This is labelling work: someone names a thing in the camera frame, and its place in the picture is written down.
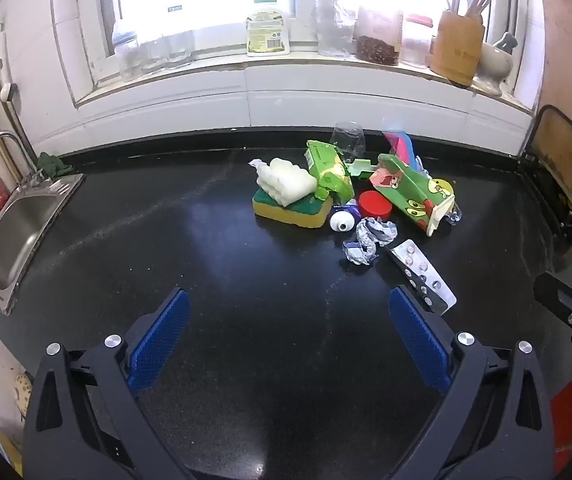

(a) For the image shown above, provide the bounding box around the jar with pink lid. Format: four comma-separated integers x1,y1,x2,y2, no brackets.
400,14,434,68

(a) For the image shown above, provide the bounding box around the stone pestle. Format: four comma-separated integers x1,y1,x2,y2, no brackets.
491,32,519,53

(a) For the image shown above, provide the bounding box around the bamboo utensil holder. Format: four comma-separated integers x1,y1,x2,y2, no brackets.
430,10,484,87

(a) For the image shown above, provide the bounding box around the purple toothpaste tube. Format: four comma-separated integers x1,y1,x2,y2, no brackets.
329,199,359,233

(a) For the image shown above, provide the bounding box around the red cabinet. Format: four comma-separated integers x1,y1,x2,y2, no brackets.
548,385,572,476

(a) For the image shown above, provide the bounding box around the white cloth wad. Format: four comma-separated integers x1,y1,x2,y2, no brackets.
248,157,318,206

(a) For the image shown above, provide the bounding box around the crumpled foil paper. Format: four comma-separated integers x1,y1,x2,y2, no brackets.
356,216,398,246
342,240,379,266

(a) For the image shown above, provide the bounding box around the clear plastic container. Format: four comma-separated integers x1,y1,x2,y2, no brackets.
315,0,358,58

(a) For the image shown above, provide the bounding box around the green wipes packet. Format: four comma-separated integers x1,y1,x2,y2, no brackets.
305,140,356,201

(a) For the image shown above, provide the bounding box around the green label soap bottle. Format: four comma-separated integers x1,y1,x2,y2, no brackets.
246,0,291,57

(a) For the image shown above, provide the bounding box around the clear plastic cup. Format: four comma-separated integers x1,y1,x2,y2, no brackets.
329,121,367,161

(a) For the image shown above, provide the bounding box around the clear drinking glass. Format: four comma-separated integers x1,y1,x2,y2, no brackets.
141,35,168,73
166,30,195,68

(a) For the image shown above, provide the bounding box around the small white green box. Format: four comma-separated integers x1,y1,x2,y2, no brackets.
346,158,379,179

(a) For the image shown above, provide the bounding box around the jar of red spice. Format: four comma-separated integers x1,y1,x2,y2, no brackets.
355,7,403,66

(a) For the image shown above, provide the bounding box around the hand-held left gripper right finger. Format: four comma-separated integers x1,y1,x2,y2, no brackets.
388,285,557,480

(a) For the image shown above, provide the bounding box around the steel sink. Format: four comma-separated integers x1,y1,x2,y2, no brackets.
0,173,87,316

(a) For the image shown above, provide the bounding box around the red round lid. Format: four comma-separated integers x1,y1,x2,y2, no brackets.
357,190,394,221

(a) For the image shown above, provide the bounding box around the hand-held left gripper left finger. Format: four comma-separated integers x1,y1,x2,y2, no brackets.
23,287,192,480

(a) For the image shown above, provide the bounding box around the black metal rack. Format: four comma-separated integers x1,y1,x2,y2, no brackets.
518,105,572,251

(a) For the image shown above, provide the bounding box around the green cartoon carton box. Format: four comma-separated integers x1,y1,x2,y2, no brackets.
368,154,454,237

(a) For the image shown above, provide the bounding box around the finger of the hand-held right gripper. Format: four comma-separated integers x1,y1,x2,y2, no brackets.
533,271,572,343

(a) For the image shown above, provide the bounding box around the green cloth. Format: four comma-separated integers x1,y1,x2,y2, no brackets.
36,152,73,178

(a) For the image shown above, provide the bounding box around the glass jar with blue lid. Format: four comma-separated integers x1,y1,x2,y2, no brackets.
112,20,142,81

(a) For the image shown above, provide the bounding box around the yellow green sponge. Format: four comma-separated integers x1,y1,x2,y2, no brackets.
252,187,334,230

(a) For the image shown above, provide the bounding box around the silver pill blister pack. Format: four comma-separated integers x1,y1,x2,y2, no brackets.
387,240,458,316

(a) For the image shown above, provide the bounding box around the pink blue packet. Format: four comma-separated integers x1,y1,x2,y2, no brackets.
382,130,424,171

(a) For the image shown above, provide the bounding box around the steel faucet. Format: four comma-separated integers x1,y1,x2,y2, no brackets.
0,131,42,188

